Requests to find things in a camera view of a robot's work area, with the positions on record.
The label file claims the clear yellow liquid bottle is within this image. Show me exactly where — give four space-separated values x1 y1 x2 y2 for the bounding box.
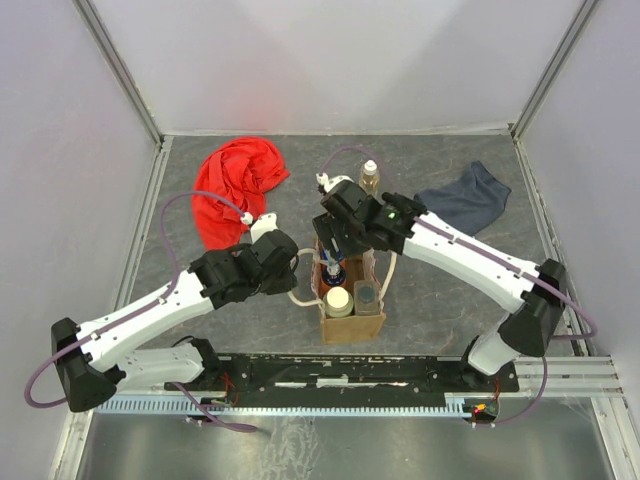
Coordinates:
359 159 380 197

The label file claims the printed canvas tote bag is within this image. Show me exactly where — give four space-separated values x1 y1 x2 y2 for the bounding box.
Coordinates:
287 242 398 345

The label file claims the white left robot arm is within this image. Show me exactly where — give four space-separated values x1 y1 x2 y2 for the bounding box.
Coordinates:
51 230 298 413

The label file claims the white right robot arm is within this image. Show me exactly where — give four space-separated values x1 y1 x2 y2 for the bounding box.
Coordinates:
313 174 567 375

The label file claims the square clear dark-cap bottle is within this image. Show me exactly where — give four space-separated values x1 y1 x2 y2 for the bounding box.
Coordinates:
353 280 380 316

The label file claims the white cap cream bottle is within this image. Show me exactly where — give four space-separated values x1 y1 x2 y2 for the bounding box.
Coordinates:
324 286 354 318

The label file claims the red cloth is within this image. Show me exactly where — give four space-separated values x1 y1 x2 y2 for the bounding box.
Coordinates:
191 136 290 250

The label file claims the dark blue cloth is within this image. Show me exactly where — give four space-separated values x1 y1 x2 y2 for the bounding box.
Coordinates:
414 161 511 236

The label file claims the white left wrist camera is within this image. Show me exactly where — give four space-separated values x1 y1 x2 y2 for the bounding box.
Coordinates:
240 212 278 244

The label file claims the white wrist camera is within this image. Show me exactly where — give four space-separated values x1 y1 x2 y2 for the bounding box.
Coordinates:
316 172 352 195
240 212 278 244

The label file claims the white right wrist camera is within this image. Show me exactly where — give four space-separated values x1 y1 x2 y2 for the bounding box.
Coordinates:
316 172 352 195

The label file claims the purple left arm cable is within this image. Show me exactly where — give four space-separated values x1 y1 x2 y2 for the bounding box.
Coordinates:
23 190 254 409

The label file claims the light blue cable duct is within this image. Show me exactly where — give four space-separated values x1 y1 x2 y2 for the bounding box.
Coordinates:
94 392 494 416

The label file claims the left aluminium frame post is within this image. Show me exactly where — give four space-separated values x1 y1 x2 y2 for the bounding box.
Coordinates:
72 0 164 144

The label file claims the aluminium frame post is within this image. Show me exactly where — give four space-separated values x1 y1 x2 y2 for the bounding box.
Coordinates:
72 0 164 144
510 0 600 142

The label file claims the right aluminium frame post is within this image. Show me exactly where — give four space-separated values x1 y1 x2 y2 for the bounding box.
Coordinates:
510 0 600 142

